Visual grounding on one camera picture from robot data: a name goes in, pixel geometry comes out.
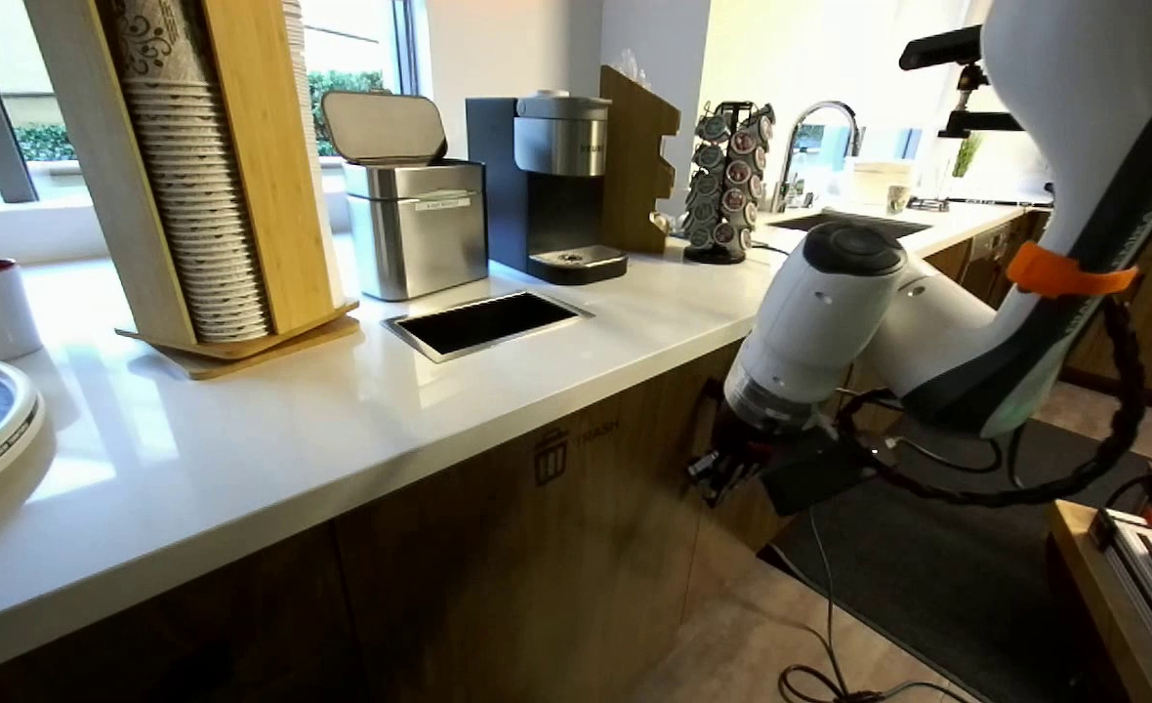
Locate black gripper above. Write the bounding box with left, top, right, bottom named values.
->
left=685, top=406, right=777, bottom=505

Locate brown wooden cabinet door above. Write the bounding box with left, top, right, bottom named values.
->
left=331, top=355, right=726, bottom=703

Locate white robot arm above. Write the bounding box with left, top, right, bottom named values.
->
left=685, top=0, right=1152, bottom=510

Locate coffee pod carousel rack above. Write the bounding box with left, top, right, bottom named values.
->
left=684, top=103, right=773, bottom=264

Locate wooden angular organizer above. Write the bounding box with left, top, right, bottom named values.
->
left=602, top=68, right=678, bottom=252

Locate black countertop trash opening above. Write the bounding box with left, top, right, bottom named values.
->
left=386, top=294, right=577, bottom=358

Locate black and silver coffee machine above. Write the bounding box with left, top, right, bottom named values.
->
left=465, top=95, right=630, bottom=286

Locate chrome kitchen faucet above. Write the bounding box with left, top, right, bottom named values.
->
left=777, top=96, right=861, bottom=212

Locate stainless steel countertop bin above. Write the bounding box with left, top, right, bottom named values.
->
left=318, top=88, right=488, bottom=301

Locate wooden cart with items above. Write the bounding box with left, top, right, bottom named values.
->
left=1047, top=501, right=1152, bottom=703

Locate wooden paper cup dispenser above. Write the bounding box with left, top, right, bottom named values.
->
left=22, top=0, right=355, bottom=363

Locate stack of patterned paper cups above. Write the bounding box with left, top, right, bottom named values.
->
left=98, top=0, right=268, bottom=342

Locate black floor cable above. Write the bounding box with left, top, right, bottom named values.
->
left=773, top=510, right=981, bottom=703

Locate orange cable strap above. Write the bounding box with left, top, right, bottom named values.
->
left=1003, top=239, right=1144, bottom=303

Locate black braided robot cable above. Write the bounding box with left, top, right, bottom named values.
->
left=836, top=297, right=1152, bottom=510

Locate black camera on stand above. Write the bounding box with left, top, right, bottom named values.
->
left=898, top=28, right=1017, bottom=138

